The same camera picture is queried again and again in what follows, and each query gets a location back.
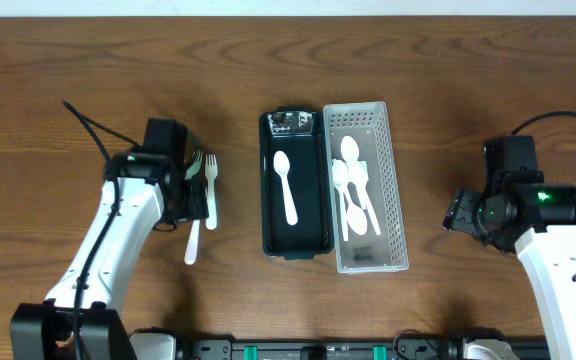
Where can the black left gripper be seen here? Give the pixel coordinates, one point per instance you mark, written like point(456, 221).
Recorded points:
point(196, 198)

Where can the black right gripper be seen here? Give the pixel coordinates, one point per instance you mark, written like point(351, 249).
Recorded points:
point(463, 212)

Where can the mint green plastic fork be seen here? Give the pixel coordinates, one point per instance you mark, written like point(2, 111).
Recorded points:
point(195, 166)

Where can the white plastic fork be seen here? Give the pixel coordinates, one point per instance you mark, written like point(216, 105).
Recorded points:
point(191, 252)
point(211, 173)

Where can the white plastic spoon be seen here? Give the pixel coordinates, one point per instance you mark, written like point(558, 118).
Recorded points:
point(368, 200)
point(350, 151)
point(281, 165)
point(354, 215)
point(336, 172)

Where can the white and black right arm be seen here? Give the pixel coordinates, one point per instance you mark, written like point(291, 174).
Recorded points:
point(537, 223)

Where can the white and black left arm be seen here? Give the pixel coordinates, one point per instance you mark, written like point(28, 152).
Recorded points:
point(80, 318)

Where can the clear white plastic basket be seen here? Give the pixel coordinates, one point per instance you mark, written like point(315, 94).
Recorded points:
point(368, 124)

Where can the dark green plastic basket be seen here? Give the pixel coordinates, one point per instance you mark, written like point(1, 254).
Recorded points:
point(300, 133)

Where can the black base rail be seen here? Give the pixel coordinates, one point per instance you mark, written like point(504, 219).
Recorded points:
point(410, 344)

